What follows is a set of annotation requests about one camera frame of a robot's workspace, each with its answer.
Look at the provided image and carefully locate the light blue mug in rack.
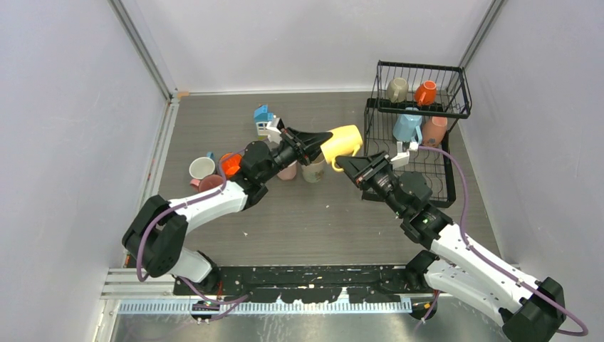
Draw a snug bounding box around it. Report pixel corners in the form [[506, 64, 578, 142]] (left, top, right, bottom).
[[392, 114, 423, 143]]

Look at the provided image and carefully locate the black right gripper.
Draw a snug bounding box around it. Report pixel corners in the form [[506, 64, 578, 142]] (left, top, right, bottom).
[[335, 150, 407, 217]]

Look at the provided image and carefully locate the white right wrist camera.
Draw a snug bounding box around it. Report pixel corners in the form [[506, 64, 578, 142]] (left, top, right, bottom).
[[390, 141, 420, 170]]

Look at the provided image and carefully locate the tall cream dragon mug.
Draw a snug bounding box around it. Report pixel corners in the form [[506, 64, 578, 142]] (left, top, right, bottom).
[[301, 157, 326, 183]]

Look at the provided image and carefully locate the yellow mug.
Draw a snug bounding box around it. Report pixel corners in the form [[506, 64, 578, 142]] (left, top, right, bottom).
[[321, 125, 363, 172]]

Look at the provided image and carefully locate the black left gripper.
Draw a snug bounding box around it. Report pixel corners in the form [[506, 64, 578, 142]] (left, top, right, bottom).
[[259, 128, 334, 184]]

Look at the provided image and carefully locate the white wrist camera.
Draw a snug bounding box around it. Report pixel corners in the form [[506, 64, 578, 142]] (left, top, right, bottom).
[[266, 116, 285, 144], [390, 141, 420, 170]]

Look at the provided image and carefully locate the beige mug shelf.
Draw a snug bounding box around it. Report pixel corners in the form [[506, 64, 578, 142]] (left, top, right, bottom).
[[385, 78, 409, 103]]

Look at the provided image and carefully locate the toy brick house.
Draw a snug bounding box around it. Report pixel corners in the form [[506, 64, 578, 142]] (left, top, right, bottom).
[[253, 105, 274, 137]]

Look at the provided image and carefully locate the orange mug black handle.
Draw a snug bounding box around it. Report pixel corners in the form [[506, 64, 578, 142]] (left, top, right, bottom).
[[219, 152, 242, 179]]

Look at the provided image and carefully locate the black wire dish rack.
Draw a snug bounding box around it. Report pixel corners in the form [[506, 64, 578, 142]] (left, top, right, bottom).
[[363, 61, 472, 208]]

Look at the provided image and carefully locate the blue floral mug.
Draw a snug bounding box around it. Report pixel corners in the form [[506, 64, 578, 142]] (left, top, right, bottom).
[[189, 152, 216, 180]]

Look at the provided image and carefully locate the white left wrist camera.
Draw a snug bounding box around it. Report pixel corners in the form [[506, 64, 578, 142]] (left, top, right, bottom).
[[266, 116, 285, 144]]

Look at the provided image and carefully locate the aluminium slotted rail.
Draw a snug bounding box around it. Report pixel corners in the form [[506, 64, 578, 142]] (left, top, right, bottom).
[[101, 269, 412, 316]]

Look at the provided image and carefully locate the salmon pink mug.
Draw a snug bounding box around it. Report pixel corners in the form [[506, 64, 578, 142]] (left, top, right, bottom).
[[422, 116, 448, 147]]

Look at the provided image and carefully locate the pink faceted mug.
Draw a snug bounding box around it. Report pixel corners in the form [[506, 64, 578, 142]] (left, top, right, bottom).
[[277, 162, 298, 181]]

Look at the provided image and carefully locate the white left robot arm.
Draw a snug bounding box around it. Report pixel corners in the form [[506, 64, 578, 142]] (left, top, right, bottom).
[[122, 128, 333, 295]]

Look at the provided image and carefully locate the orange mug shelf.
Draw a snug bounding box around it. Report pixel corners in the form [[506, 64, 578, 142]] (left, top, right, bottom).
[[414, 80, 437, 106]]

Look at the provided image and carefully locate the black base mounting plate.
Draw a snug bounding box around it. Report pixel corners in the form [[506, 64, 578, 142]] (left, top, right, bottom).
[[194, 265, 434, 304]]

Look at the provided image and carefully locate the pink patterned mug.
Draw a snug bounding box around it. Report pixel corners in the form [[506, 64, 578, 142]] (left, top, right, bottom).
[[189, 175, 224, 192]]

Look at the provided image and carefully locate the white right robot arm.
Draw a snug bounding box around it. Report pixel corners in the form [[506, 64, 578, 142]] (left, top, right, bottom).
[[335, 152, 566, 341]]

